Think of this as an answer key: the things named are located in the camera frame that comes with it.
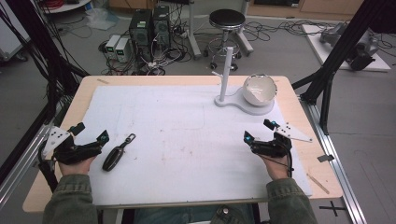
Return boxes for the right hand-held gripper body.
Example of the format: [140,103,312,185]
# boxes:
[249,122,314,159]

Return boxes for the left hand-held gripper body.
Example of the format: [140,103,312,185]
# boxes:
[41,126,104,165]

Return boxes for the black key fob with carabiner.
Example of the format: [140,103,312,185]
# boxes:
[101,133,137,173]

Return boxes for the person's right hand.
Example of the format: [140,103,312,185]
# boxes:
[259,154,294,182]

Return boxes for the person's left hand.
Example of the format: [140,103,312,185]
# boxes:
[58,155,98,177]

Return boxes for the white broken-rim bowl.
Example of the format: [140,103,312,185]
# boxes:
[242,73,278,107]

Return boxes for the black tape piece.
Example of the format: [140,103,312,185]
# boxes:
[317,153,335,163]

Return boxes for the wooden stick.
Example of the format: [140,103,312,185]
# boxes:
[305,172,331,195]

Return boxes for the white table mat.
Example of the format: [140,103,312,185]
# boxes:
[75,83,313,207]

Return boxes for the white stand with hooks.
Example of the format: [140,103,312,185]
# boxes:
[211,46,276,117]

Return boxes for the black tape cross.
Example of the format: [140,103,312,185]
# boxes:
[318,200,347,217]

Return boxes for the white power supply box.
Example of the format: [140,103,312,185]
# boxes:
[114,37,132,63]
[105,34,121,58]

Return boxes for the white floor board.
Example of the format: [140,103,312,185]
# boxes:
[301,23,392,73]

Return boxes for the grey desk leg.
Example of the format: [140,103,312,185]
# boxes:
[186,0,203,61]
[234,0,255,58]

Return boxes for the person's legs in jeans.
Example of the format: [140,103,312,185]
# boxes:
[133,203,257,224]

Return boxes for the black computer tower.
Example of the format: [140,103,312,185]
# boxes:
[151,5,172,50]
[128,8,154,63]

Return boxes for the clear plastic bag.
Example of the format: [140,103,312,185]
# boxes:
[84,7,120,32]

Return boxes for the black round stool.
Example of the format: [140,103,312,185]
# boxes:
[204,7,248,72]

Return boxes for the white cabinet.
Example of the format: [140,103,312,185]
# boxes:
[0,0,32,63]

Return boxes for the grey robot device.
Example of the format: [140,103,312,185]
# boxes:
[318,21,381,72]

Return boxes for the round white table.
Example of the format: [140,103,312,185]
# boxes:
[39,0,93,15]

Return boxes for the aluminium rail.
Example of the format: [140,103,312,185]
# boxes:
[298,94,369,224]
[0,122,55,206]

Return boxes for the black metal frame post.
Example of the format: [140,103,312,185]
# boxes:
[291,0,396,136]
[0,0,92,188]

